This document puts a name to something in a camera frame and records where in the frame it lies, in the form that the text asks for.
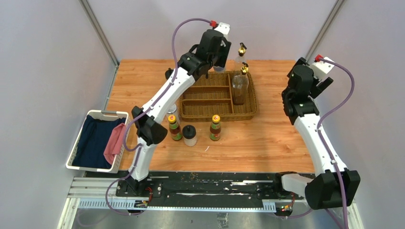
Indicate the aluminium frame post right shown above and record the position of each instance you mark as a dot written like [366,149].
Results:
[324,29]

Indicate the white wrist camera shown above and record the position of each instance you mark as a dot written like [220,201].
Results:
[321,68]
[222,27]

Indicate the aluminium frame post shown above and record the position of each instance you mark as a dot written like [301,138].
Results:
[324,29]
[99,31]

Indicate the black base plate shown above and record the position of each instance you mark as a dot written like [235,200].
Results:
[207,190]

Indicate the wicker divided tray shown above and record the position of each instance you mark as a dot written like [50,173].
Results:
[212,96]

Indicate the black-lid spice jar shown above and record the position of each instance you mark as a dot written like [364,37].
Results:
[168,73]
[189,135]

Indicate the black-lid spice jar front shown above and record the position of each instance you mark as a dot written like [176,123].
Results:
[189,135]

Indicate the navy blue cloth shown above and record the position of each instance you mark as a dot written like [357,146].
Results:
[91,147]

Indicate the white laundry basket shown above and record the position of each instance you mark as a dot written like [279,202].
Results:
[102,115]

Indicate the silver-lid shaker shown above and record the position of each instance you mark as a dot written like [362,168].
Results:
[218,69]
[173,110]

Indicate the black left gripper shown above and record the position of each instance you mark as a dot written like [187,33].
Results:
[223,48]

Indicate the sauce bottle yellow cap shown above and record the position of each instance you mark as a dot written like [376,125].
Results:
[215,128]
[174,128]

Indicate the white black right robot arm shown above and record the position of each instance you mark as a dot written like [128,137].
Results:
[334,184]

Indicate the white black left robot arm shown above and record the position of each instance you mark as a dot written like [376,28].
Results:
[147,119]

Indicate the pink cloth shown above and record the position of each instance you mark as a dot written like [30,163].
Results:
[114,144]

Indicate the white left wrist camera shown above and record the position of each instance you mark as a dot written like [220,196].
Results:
[222,27]

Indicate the black-lid spice jar rear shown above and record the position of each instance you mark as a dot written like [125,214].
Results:
[168,73]

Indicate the sauce bottle yellow cap left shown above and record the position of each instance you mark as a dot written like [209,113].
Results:
[174,128]

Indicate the clear oil bottle gold spout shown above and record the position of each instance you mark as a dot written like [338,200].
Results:
[238,62]

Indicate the oil bottle with brown residue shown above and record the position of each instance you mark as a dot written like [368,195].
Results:
[240,84]

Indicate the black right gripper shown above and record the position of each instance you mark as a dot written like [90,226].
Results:
[316,90]

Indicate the aluminium frame post left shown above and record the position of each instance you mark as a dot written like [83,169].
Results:
[99,31]

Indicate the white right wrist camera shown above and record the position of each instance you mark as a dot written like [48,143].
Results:
[321,68]

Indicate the sauce bottle yellow cap right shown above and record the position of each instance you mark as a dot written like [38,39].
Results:
[215,128]

